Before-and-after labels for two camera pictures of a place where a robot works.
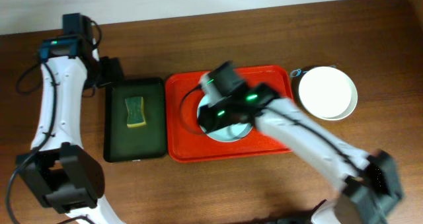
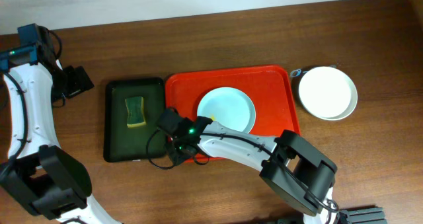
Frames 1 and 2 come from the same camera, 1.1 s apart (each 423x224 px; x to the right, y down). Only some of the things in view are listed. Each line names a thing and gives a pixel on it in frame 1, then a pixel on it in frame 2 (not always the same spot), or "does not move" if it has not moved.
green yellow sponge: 136,117 does not move
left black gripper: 110,71 → 76,82
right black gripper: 211,120 → 178,151
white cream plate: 328,92 does not move
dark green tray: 142,143 does not move
